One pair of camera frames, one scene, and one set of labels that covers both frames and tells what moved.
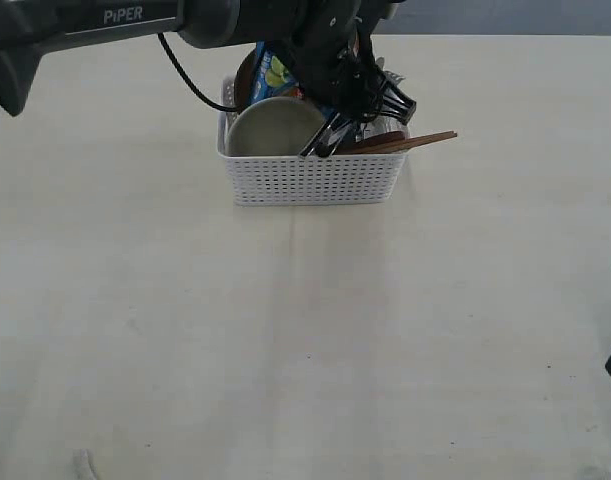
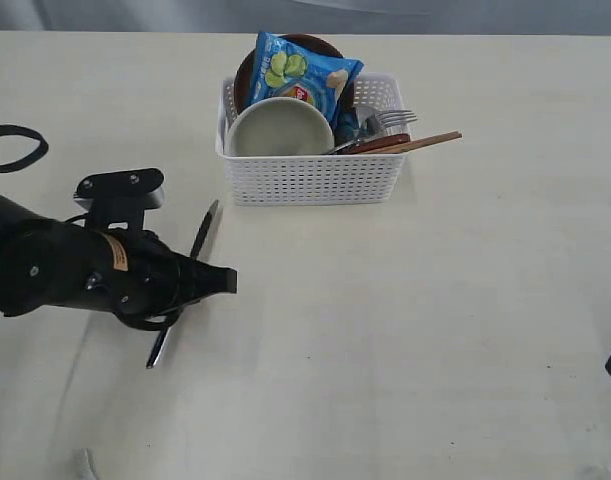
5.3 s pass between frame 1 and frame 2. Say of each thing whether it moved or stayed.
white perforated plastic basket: stayed
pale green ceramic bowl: stayed
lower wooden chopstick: stayed
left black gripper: moved
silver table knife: moved
